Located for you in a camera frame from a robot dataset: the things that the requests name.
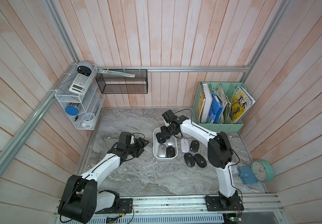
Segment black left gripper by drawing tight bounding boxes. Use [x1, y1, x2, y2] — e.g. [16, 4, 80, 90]
[126, 137, 149, 158]

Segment silver mouse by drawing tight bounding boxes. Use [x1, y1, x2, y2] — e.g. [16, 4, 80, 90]
[157, 144, 167, 158]
[166, 136, 176, 146]

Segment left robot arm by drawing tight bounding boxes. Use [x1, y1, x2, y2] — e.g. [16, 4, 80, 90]
[58, 132, 149, 224]

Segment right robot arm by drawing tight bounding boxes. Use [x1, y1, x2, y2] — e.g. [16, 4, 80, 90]
[161, 110, 244, 211]

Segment white storage box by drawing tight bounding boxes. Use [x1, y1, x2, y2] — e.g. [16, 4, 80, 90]
[153, 128, 178, 161]

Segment white mouse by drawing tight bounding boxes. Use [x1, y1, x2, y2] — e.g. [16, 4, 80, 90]
[180, 138, 190, 154]

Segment white book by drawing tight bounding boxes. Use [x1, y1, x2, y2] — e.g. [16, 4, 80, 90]
[201, 83, 212, 123]

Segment beige book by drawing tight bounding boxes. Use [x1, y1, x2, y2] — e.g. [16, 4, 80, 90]
[198, 90, 205, 121]

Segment blue binder folder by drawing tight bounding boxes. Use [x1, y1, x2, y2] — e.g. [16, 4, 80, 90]
[209, 92, 223, 124]

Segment green plastic file organizer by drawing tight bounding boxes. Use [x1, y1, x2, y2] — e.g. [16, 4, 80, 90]
[192, 82, 246, 132]

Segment white cup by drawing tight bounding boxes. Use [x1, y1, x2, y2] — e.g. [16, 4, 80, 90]
[81, 113, 95, 128]

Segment green folder with papers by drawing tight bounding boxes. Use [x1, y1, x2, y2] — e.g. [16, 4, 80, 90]
[213, 83, 230, 123]

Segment blue lid jar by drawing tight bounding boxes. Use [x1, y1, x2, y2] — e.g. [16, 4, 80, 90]
[65, 103, 79, 116]

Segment yellow cover magazine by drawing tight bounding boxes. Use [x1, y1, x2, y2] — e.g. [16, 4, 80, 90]
[230, 85, 256, 124]

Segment white calculator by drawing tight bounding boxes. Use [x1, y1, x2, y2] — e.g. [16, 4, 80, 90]
[69, 73, 92, 95]

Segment ruler on basket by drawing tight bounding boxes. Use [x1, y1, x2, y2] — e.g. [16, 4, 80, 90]
[98, 69, 135, 78]

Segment blue wallet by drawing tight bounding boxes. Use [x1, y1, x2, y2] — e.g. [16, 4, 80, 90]
[237, 166, 258, 185]

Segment round grey speaker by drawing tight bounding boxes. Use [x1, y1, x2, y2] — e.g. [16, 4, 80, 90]
[77, 62, 93, 77]

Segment green round alarm clock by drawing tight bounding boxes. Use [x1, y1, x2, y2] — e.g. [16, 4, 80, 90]
[251, 160, 274, 183]

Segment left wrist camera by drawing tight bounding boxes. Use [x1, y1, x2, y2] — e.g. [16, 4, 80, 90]
[117, 132, 135, 149]

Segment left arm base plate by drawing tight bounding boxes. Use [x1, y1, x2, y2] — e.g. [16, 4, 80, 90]
[95, 198, 133, 214]

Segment black wire basket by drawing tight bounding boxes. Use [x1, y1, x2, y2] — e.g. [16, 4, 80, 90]
[96, 69, 149, 94]

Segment white wire shelf rack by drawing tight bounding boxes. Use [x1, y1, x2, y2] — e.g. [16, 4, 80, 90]
[55, 63, 105, 130]

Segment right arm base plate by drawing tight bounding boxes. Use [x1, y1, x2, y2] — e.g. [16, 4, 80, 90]
[204, 196, 244, 211]

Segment aluminium front rail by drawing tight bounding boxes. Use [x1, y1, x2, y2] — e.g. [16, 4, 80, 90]
[53, 193, 285, 217]

